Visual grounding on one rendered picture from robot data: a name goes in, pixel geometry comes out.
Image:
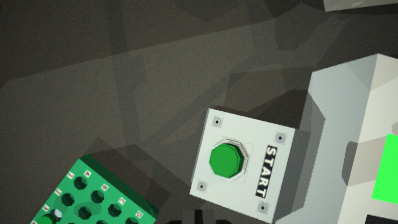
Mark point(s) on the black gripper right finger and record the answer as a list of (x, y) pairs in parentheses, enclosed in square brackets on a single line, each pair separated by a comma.
[(207, 216)]

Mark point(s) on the green tube rack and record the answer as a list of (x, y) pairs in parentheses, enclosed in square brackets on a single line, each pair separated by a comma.
[(99, 200)]

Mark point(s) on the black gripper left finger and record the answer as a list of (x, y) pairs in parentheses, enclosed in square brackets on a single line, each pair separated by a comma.
[(188, 217)]

